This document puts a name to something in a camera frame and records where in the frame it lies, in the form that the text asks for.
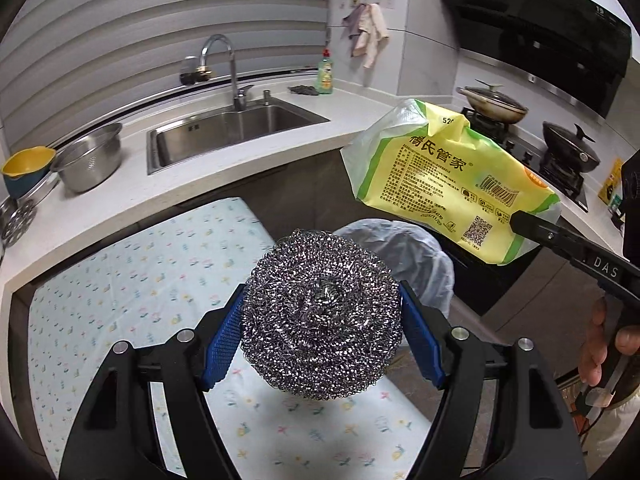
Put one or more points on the stainless steel sink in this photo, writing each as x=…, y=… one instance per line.
x=225, y=135

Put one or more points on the yellow and blue bowl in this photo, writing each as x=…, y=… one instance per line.
x=25, y=160

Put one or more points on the steel colander bowl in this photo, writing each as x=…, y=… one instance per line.
x=90, y=160

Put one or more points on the frying pan with glass lid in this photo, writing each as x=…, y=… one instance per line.
x=492, y=102

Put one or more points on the person's beige clothing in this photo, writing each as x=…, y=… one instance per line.
x=615, y=440

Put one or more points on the purple hanging cloth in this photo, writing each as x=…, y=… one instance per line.
x=352, y=22

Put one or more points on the steel wool scourer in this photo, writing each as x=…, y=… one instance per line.
x=320, y=310

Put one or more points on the green dish soap bottle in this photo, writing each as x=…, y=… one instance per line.
x=325, y=75

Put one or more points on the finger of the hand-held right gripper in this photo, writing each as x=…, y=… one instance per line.
x=550, y=237

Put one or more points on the chrome faucet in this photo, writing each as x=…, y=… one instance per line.
x=232, y=75

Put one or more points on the black wok with lid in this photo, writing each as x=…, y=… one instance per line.
x=570, y=147

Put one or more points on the black range hood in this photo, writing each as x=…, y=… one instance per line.
x=525, y=25

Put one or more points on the dark scouring cloth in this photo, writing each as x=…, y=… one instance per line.
x=303, y=91

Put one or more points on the person's right hand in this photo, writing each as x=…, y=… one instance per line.
x=592, y=350

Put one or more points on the round steel steamer rack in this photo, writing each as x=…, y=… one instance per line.
x=17, y=220

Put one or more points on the floral tablecloth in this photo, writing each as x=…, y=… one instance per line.
x=150, y=270

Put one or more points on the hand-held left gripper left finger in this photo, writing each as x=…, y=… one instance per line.
x=222, y=345

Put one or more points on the grey window blind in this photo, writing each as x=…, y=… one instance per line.
x=125, y=20

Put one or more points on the faucet filter head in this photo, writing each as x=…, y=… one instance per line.
x=195, y=72

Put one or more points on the black gas stove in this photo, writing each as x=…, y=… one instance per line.
x=525, y=147

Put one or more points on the sink soap dispenser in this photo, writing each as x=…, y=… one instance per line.
x=268, y=97

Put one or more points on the yellow bag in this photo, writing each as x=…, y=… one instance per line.
x=610, y=185

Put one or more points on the cream hanging cloth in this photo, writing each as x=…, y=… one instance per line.
x=372, y=30

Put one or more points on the yellow green plastic packet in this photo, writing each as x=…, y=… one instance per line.
x=440, y=175

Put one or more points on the trash bin with white liner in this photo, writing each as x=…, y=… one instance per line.
x=425, y=260

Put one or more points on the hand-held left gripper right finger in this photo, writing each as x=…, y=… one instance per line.
x=422, y=340

